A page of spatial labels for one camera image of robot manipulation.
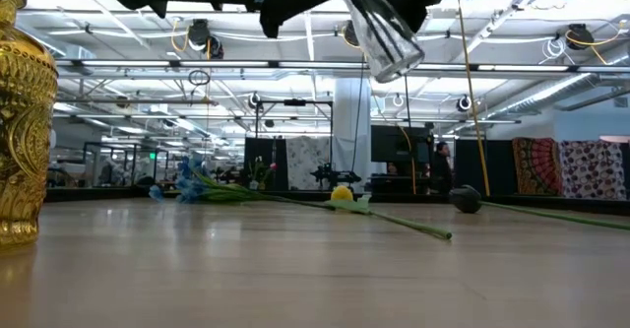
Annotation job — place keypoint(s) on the white square pillar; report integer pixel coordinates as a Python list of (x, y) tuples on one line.
[(344, 121)]

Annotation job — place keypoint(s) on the gold embossed vase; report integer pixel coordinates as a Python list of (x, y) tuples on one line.
[(24, 121)]

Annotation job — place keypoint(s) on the black monitor screen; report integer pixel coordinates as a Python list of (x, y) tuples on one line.
[(394, 143)]

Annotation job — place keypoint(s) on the person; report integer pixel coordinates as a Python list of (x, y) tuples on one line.
[(441, 170)]

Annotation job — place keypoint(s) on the long ceiling light strip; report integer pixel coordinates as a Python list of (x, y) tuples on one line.
[(221, 64)]

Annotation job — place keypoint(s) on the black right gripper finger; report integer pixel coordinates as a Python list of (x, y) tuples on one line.
[(418, 8)]

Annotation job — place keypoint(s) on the yellow artificial tulip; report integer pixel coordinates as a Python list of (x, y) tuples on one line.
[(342, 193)]

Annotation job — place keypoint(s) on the flowers in small vase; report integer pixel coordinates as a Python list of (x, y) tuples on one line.
[(258, 170)]

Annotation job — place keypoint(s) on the black partition panel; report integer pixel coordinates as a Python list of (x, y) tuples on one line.
[(261, 150), (492, 155)]

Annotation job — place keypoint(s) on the purple white patterned cloth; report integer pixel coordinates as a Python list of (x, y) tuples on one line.
[(590, 170)]

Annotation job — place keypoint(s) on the red orange patterned tapestry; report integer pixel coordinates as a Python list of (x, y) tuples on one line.
[(536, 165)]

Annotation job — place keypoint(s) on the black gantry frame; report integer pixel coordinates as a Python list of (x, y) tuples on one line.
[(295, 102)]

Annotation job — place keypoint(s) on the black robot arm on stand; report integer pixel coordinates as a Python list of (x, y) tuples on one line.
[(339, 175)]

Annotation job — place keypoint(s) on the clear glass vase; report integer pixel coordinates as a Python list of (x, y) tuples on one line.
[(389, 47)]

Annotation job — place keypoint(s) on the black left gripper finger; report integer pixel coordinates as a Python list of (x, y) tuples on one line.
[(285, 3)]

